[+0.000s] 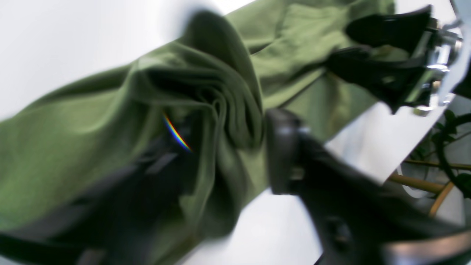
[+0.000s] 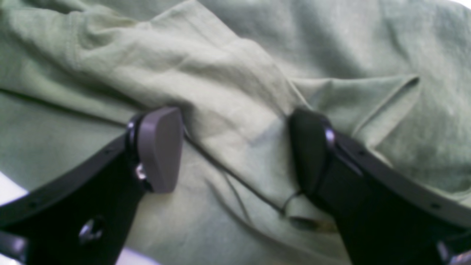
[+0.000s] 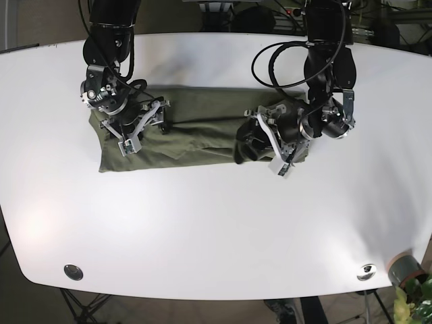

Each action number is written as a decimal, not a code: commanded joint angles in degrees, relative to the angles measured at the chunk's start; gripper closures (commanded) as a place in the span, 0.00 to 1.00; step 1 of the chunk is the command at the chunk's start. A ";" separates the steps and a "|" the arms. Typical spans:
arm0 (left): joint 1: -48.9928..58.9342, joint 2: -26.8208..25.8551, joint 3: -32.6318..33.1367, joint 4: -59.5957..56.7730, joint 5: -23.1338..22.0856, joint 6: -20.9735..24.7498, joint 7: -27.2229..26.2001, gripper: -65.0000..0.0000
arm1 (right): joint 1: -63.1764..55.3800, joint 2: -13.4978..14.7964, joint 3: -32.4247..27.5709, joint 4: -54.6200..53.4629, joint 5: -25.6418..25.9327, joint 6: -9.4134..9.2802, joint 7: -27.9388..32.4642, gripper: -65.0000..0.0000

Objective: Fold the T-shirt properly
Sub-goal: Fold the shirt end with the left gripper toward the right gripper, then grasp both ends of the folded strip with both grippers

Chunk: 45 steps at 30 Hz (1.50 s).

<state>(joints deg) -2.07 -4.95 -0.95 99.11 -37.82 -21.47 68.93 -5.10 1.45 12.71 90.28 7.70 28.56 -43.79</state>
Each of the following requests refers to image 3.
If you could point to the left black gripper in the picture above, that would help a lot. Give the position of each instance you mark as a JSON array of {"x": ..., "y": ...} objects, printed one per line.
[{"x": 272, "y": 132}]

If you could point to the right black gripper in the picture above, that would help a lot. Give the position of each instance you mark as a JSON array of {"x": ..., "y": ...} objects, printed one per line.
[{"x": 129, "y": 125}]

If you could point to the left silver table grommet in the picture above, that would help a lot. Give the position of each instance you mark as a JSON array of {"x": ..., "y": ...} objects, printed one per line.
[{"x": 73, "y": 272}]

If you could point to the green potted plant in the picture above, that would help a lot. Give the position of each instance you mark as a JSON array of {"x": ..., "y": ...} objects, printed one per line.
[{"x": 413, "y": 304}]

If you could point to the right silver table grommet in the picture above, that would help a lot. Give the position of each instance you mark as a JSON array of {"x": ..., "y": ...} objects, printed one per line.
[{"x": 366, "y": 272}]

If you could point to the silver table grommet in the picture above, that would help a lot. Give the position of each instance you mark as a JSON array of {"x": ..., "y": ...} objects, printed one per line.
[
  {"x": 73, "y": 272},
  {"x": 366, "y": 272}
]

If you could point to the olive green T-shirt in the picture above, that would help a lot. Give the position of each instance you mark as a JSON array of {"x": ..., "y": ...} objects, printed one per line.
[{"x": 203, "y": 123}]

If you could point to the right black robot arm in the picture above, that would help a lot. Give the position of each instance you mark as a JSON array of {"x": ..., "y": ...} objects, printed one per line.
[{"x": 125, "y": 105}]

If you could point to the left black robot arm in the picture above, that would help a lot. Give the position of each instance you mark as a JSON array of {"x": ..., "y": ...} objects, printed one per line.
[{"x": 322, "y": 103}]

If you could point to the grey plant pot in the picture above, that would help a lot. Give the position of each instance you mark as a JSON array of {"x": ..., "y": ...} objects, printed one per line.
[{"x": 404, "y": 267}]

